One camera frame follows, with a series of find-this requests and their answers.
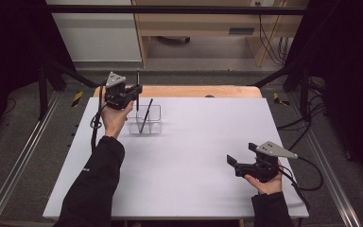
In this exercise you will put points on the person's right hand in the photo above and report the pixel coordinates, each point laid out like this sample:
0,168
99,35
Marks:
269,187

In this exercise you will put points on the white cabinet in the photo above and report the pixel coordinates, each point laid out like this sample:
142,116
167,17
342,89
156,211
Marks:
97,38

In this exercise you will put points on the black frame post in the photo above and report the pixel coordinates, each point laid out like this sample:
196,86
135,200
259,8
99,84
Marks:
43,91
304,91

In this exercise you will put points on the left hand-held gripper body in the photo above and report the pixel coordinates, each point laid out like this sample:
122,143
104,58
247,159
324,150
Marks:
115,94

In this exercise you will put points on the black frame crossbar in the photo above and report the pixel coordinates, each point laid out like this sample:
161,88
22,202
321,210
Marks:
170,9

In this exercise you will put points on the person's left hand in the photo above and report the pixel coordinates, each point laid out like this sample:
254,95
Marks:
113,121

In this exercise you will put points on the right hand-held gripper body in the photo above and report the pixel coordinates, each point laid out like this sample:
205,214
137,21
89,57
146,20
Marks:
264,167

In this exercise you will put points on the aluminium floor rail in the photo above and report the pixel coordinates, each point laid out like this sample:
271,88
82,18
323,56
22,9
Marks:
19,157
327,164

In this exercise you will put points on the clear acrylic organizer box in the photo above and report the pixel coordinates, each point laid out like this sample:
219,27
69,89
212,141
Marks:
154,124

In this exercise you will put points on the yellow black tape marker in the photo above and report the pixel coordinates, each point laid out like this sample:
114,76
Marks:
77,99
279,99

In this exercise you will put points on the black curtain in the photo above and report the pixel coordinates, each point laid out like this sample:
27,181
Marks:
9,47
349,63

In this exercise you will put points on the wooden desk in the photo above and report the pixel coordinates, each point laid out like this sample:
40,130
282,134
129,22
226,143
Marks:
201,23

